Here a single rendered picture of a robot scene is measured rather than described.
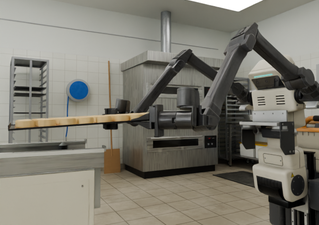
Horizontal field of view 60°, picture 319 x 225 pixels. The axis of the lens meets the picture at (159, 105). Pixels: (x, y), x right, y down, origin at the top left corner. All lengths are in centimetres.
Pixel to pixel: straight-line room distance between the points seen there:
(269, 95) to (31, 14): 441
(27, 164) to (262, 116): 117
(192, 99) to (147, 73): 365
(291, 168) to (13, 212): 123
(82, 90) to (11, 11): 169
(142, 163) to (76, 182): 360
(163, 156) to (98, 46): 235
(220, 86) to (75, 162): 53
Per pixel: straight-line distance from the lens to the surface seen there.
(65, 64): 516
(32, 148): 118
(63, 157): 89
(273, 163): 161
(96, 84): 523
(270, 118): 156
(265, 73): 153
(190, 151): 487
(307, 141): 184
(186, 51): 150
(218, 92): 94
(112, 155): 504
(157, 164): 458
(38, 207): 91
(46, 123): 86
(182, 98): 84
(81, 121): 88
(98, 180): 97
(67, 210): 92
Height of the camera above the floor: 100
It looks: 2 degrees up
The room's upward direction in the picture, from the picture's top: straight up
